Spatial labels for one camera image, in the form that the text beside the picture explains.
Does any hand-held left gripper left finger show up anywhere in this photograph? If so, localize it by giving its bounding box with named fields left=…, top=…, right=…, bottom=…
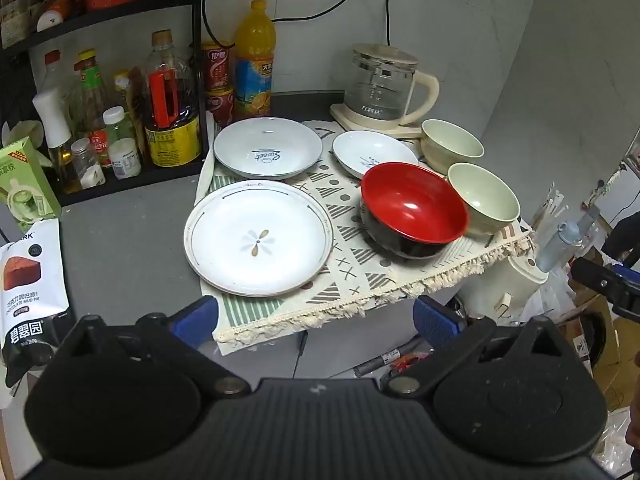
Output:
left=60, top=296, right=251, bottom=400

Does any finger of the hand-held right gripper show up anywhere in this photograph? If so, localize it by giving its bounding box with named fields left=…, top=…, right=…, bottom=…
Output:
left=571, top=258, right=640, bottom=318

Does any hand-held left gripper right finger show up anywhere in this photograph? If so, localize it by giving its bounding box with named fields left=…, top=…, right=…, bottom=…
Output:
left=381, top=296, right=568, bottom=396

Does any large white flower-print plate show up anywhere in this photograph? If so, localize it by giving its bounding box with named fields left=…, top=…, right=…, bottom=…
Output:
left=184, top=179, right=335, bottom=297

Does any red and black bowl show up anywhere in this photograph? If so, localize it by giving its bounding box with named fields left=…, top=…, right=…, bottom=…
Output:
left=360, top=162, right=469, bottom=261

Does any cream ceramic bowl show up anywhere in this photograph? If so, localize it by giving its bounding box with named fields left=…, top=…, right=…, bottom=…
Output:
left=419, top=119, right=485, bottom=176
left=446, top=162, right=522, bottom=238

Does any small white dish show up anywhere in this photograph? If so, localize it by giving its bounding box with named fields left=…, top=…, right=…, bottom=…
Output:
left=332, top=130, right=420, bottom=181

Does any white plate with script print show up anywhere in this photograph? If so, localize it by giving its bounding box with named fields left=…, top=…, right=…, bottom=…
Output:
left=213, top=117, right=324, bottom=181

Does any dark cloth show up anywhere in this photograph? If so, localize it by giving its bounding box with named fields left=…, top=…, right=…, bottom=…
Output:
left=600, top=211, right=640, bottom=262

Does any black marker pen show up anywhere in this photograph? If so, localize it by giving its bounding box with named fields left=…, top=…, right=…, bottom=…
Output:
left=353, top=336, right=427, bottom=377

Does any cardboard box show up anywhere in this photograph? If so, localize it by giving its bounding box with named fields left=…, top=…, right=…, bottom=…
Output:
left=562, top=287, right=640, bottom=413

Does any bundle of wrapped chopsticks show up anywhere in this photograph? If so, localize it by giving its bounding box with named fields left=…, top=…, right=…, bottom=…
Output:
left=532, top=182, right=571, bottom=235

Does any patterned fringed table mat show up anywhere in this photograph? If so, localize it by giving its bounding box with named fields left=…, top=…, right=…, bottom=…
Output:
left=194, top=120, right=535, bottom=357

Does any chocolate cake snack bag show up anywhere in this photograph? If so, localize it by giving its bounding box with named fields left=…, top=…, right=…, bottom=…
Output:
left=0, top=219, right=77, bottom=388

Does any small white jar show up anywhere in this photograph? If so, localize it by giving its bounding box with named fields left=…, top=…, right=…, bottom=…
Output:
left=108, top=137, right=143, bottom=180

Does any small clear spice jar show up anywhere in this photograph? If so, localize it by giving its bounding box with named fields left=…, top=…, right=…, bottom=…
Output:
left=70, top=137, right=107, bottom=190

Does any white-capped green bottle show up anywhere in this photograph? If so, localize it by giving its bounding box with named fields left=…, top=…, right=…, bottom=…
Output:
left=102, top=106, right=137, bottom=147

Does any cooking oil bottle yellow label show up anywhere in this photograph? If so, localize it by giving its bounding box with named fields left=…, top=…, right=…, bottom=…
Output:
left=142, top=30, right=203, bottom=168

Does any green drink carton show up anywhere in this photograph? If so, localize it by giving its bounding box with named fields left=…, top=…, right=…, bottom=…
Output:
left=0, top=136, right=63, bottom=233

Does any cream kettle base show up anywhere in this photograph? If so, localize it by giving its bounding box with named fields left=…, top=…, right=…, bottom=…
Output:
left=329, top=102, right=425, bottom=140

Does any white oil spray bottle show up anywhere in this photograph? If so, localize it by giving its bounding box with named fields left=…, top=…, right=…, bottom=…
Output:
left=32, top=87, right=81, bottom=195

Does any glass electric kettle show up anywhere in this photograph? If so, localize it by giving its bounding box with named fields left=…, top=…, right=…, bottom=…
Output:
left=343, top=43, right=441, bottom=122

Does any orange juice bottle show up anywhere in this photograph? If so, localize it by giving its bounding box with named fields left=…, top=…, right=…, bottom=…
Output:
left=233, top=0, right=277, bottom=121

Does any clear bottle with red cap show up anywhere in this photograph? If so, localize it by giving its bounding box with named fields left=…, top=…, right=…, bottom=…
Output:
left=39, top=50, right=68, bottom=96

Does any black metal shelf rack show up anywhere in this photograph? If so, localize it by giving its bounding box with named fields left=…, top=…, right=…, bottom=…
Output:
left=0, top=0, right=211, bottom=207

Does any black power cable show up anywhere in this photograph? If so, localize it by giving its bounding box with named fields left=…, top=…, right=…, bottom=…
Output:
left=202, top=0, right=375, bottom=47
left=384, top=0, right=407, bottom=47

